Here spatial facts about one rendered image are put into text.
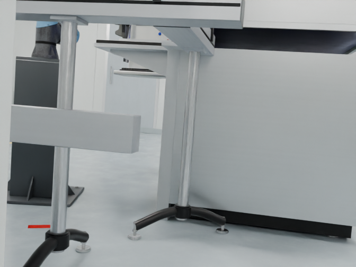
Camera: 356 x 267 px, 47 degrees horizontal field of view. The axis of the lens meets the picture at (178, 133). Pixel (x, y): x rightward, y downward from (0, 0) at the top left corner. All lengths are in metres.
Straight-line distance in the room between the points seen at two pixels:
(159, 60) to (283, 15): 0.66
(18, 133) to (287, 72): 1.23
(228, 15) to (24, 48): 7.94
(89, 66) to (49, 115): 6.94
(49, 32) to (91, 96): 5.83
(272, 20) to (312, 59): 0.26
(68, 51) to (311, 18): 1.16
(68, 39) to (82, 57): 7.00
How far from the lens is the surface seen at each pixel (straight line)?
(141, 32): 3.22
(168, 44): 1.94
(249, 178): 2.03
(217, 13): 1.22
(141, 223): 1.81
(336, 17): 2.07
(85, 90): 8.29
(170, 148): 2.06
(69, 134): 1.34
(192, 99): 1.81
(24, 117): 1.41
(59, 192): 1.40
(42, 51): 2.44
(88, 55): 8.32
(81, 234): 1.60
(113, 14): 1.29
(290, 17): 2.05
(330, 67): 2.03
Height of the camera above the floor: 0.59
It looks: 4 degrees down
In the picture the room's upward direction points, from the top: 4 degrees clockwise
